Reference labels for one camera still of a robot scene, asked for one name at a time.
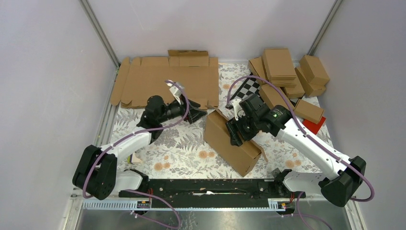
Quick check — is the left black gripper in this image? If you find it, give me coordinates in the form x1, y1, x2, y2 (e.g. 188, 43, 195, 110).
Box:
158, 94, 207, 124

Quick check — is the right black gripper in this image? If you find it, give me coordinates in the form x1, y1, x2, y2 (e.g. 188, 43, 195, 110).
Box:
225, 112, 260, 147

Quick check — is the cardboard box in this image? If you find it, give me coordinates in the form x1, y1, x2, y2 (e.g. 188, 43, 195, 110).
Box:
295, 67, 326, 97
271, 77, 305, 99
203, 107, 269, 178
299, 55, 330, 86
262, 48, 297, 81
248, 57, 268, 81

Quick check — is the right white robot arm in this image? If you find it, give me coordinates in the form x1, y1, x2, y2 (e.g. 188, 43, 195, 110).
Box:
226, 94, 366, 207

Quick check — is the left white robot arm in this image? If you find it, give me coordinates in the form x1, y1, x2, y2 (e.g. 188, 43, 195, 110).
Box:
72, 80, 207, 200

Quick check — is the folded box on checkerboard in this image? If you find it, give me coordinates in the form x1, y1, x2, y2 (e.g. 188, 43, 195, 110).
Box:
259, 84, 289, 109

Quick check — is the folded box on red box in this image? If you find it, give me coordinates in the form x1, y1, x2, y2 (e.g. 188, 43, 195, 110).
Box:
294, 99, 325, 124

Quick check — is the leaning folded cardboard box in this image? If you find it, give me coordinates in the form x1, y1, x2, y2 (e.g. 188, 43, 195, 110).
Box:
248, 57, 268, 81

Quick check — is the floral patterned table mat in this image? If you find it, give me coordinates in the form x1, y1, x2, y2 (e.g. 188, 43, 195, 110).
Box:
108, 63, 321, 179

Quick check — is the black white checkerboard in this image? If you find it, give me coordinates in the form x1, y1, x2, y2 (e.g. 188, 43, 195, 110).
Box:
229, 78, 296, 110

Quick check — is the stack of flat cardboard sheets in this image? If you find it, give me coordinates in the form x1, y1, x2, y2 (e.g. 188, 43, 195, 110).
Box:
110, 50, 220, 109

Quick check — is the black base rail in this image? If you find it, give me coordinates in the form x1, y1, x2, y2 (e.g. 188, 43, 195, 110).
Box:
137, 179, 300, 210

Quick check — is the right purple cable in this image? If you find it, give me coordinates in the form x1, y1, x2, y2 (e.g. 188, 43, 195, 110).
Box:
226, 75, 375, 230

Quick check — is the purple cable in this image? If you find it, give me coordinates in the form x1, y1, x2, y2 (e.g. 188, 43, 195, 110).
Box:
226, 75, 375, 230
82, 80, 191, 230

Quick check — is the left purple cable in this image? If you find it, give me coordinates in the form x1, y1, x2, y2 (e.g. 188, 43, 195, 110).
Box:
82, 80, 191, 230

